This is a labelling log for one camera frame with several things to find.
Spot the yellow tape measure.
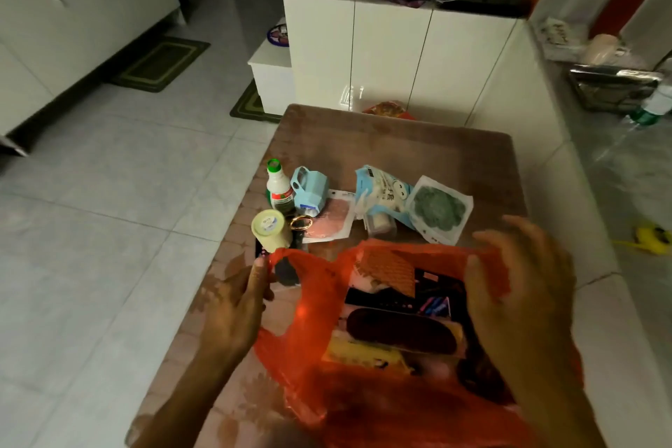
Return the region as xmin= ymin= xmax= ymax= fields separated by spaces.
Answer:
xmin=613 ymin=223 xmax=672 ymax=256

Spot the green-capped clear bottle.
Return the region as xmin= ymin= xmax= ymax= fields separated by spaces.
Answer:
xmin=629 ymin=84 xmax=672 ymax=127

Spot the person's left forearm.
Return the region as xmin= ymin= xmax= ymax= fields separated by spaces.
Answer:
xmin=128 ymin=350 xmax=239 ymax=448

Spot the white low step cabinet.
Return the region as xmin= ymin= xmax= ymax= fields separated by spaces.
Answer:
xmin=248 ymin=38 xmax=297 ymax=117

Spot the person's left hand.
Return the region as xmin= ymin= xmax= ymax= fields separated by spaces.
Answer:
xmin=199 ymin=255 xmax=278 ymax=361

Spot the small clear plastic box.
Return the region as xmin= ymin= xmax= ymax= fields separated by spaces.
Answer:
xmin=364 ymin=212 xmax=397 ymax=239

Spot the green bordered doormat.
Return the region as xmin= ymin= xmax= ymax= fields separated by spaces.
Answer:
xmin=109 ymin=36 xmax=211 ymax=93
xmin=229 ymin=79 xmax=283 ymax=124

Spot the light blue tape dispenser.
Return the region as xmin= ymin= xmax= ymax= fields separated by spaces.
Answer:
xmin=290 ymin=166 xmax=330 ymax=217

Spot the red plastic bag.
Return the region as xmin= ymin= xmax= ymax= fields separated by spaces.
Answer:
xmin=254 ymin=239 xmax=585 ymax=448

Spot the blue white face-print packet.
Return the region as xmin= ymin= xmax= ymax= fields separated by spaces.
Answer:
xmin=354 ymin=164 xmax=418 ymax=229

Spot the dark maroon oval case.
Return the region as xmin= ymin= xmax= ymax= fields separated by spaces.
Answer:
xmin=346 ymin=307 xmax=459 ymax=356

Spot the pink sliced meat packet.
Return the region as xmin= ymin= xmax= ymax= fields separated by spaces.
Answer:
xmin=303 ymin=190 xmax=357 ymax=244

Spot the yellow packet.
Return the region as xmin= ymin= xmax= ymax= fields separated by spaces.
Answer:
xmin=324 ymin=331 xmax=415 ymax=375

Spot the black packet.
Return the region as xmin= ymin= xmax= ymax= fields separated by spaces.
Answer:
xmin=345 ymin=268 xmax=469 ymax=319

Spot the person's right hand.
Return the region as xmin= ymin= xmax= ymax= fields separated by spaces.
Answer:
xmin=464 ymin=216 xmax=578 ymax=376

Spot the red snack packet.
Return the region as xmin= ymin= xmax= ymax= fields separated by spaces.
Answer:
xmin=362 ymin=100 xmax=417 ymax=121

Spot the pale yellow lidded jar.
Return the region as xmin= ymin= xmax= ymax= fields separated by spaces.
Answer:
xmin=251 ymin=209 xmax=293 ymax=253

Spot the white bottle with green cap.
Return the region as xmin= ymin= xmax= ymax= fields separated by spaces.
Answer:
xmin=265 ymin=158 xmax=296 ymax=215

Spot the person's right forearm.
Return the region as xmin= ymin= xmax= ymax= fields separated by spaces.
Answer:
xmin=504 ymin=366 xmax=607 ymax=448

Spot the clear packet with green disc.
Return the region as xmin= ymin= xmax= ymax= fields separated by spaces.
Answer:
xmin=405 ymin=176 xmax=474 ymax=247

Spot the white plastic bag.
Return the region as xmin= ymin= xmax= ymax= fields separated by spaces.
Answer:
xmin=537 ymin=17 xmax=590 ymax=63

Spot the orange waffle-pattern packet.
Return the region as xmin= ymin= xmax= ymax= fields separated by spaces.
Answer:
xmin=355 ymin=250 xmax=417 ymax=298

